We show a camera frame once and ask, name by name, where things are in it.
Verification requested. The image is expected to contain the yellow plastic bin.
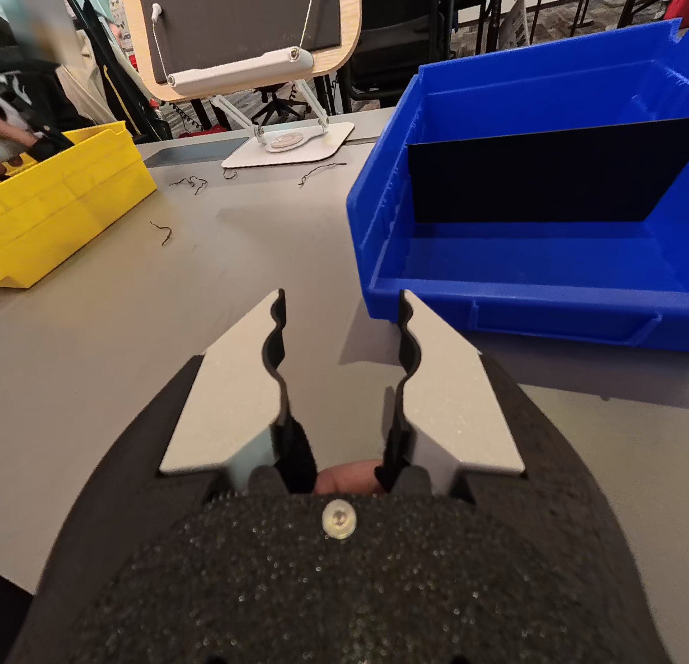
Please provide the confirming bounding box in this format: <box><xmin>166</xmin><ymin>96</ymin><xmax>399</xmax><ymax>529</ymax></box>
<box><xmin>0</xmin><ymin>122</ymin><xmax>158</xmax><ymax>289</ymax></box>

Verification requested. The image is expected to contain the wooden-framed black book stand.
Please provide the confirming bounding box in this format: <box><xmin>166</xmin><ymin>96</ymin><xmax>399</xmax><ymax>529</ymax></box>
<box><xmin>117</xmin><ymin>0</ymin><xmax>362</xmax><ymax>170</ymax></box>

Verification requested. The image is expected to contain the long wavy black thread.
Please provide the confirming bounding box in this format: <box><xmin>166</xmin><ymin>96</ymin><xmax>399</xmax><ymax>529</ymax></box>
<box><xmin>299</xmin><ymin>163</ymin><xmax>347</xmax><ymax>187</ymax></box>

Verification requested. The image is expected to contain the black office chair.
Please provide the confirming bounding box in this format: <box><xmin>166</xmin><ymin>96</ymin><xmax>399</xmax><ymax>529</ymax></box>
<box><xmin>344</xmin><ymin>0</ymin><xmax>464</xmax><ymax>110</ymax></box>

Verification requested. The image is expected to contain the white patterned hanging bag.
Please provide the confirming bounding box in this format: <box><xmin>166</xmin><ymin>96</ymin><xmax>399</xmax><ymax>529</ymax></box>
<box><xmin>498</xmin><ymin>0</ymin><xmax>531</xmax><ymax>48</ymax></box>

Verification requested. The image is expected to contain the black bin divider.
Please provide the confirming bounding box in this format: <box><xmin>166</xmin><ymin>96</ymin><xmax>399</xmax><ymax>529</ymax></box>
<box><xmin>407</xmin><ymin>118</ymin><xmax>689</xmax><ymax>223</ymax></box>

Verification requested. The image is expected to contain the blue plastic bin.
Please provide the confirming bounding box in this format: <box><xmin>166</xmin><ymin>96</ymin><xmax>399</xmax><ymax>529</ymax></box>
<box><xmin>346</xmin><ymin>18</ymin><xmax>689</xmax><ymax>351</ymax></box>

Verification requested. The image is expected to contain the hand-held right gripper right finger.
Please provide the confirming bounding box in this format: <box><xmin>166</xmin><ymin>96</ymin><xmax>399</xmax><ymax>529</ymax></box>
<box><xmin>374</xmin><ymin>290</ymin><xmax>525</xmax><ymax>496</ymax></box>

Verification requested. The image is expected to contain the grey desk cable flap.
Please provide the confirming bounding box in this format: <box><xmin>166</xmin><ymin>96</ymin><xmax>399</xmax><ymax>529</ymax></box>
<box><xmin>142</xmin><ymin>137</ymin><xmax>249</xmax><ymax>169</ymax></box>

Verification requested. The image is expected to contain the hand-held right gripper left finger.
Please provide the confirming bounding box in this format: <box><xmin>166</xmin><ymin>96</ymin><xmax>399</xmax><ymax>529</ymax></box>
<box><xmin>160</xmin><ymin>289</ymin><xmax>318</xmax><ymax>495</ymax></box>

